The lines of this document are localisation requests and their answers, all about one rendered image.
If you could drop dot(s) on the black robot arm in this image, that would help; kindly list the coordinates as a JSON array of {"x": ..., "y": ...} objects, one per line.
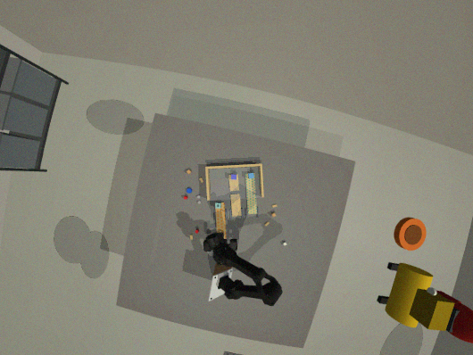
[{"x": 269, "y": 293}]

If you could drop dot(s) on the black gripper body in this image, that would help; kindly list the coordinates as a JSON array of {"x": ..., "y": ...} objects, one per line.
[{"x": 233, "y": 245}]

